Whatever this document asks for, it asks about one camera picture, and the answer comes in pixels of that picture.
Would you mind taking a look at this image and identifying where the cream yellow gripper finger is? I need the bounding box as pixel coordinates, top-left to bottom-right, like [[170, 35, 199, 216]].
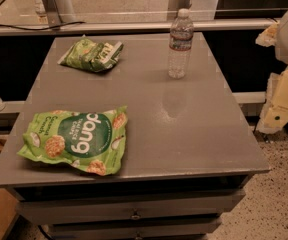
[[256, 66, 288, 134]]

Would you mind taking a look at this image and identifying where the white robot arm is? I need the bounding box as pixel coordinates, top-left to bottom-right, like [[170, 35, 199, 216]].
[[255, 11, 288, 134]]

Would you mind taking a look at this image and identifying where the lower drawer with knob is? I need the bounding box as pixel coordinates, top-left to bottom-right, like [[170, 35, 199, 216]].
[[49, 217, 221, 240]]

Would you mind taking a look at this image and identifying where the grey drawer cabinet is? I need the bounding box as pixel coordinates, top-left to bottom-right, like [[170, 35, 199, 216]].
[[0, 32, 272, 240]]

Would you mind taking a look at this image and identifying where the drawer with knob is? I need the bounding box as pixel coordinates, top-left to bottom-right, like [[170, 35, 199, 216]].
[[16, 189, 245, 224], [49, 217, 221, 240]]

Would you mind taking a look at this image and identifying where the green Dang rice chips bag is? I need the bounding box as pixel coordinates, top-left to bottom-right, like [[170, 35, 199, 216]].
[[18, 106, 128, 176]]

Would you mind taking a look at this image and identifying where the black cable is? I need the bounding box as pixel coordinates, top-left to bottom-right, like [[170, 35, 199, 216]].
[[0, 20, 86, 32]]

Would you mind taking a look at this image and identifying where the clear plastic water bottle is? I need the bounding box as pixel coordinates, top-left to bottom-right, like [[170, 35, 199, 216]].
[[168, 8, 194, 79]]

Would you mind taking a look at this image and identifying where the grey metal rail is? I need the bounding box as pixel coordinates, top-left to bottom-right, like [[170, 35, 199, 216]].
[[0, 18, 279, 36]]

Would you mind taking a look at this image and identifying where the upper drawer with knob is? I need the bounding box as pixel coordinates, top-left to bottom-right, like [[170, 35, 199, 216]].
[[16, 189, 245, 224]]

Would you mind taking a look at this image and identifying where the green jalapeno chip bag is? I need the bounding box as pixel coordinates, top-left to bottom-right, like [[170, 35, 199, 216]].
[[58, 36, 124, 73]]

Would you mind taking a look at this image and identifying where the grey metal post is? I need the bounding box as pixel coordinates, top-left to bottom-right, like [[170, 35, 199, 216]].
[[35, 0, 76, 27]]

